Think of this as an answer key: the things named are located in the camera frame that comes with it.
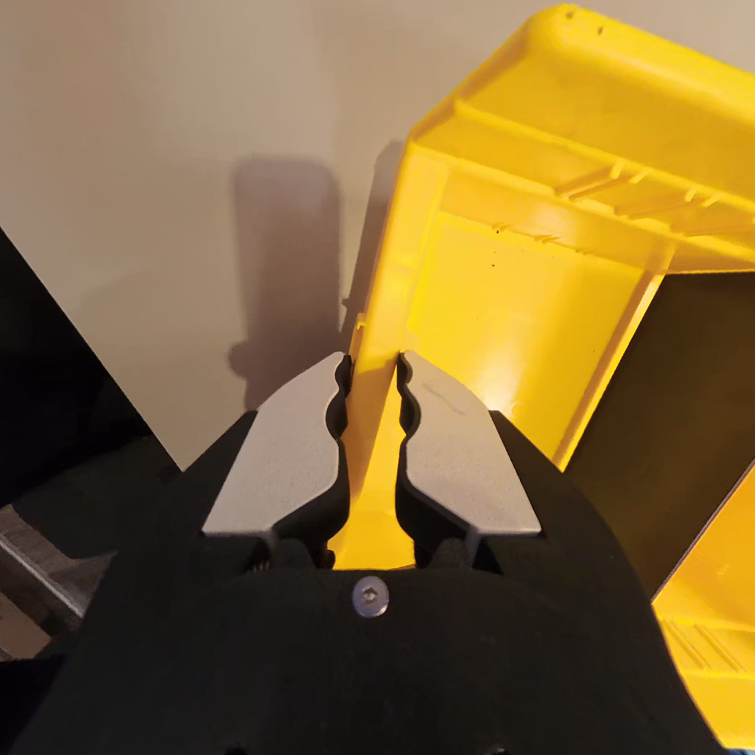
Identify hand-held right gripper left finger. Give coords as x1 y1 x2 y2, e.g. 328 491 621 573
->
202 352 353 558

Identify yellow plastic bin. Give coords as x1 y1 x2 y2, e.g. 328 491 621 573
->
327 3 755 750

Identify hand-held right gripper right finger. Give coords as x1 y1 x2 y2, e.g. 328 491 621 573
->
395 351 541 558

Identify grey metal frame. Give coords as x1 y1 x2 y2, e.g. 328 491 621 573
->
0 504 116 658

